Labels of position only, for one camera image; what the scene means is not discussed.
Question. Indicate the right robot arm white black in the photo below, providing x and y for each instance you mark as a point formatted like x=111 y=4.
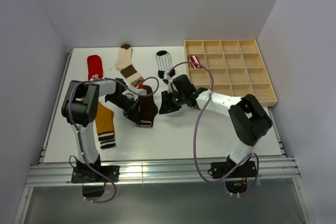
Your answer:
x=248 y=117

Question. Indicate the dark brown striped sock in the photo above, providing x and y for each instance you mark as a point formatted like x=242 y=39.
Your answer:
x=147 y=108

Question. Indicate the white black pinstripe sock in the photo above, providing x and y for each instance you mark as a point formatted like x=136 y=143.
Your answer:
x=164 y=63

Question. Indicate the red sock with face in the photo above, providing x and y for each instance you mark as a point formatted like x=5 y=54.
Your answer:
x=95 y=67

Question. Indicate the cream brown striped sock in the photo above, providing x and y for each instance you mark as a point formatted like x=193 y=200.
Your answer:
x=125 y=66

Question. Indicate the aluminium rail frame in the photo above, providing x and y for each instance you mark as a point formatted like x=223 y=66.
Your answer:
x=158 y=182

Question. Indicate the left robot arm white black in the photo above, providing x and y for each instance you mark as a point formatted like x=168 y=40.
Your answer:
x=80 y=108

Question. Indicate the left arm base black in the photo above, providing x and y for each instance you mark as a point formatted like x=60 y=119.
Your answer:
x=93 y=184

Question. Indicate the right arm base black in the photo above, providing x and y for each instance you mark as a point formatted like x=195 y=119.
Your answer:
x=243 y=177

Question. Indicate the red white striped sock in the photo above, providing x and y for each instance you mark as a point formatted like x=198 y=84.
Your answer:
x=195 y=62

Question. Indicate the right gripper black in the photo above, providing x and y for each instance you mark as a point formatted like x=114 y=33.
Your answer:
x=166 y=106

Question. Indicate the mustard yellow striped sock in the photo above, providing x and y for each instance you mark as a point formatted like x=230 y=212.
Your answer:
x=105 y=127

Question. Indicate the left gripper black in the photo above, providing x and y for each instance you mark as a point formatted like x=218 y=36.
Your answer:
x=132 y=112

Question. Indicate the wooden compartment tray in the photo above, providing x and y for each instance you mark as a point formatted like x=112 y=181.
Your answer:
x=237 y=67

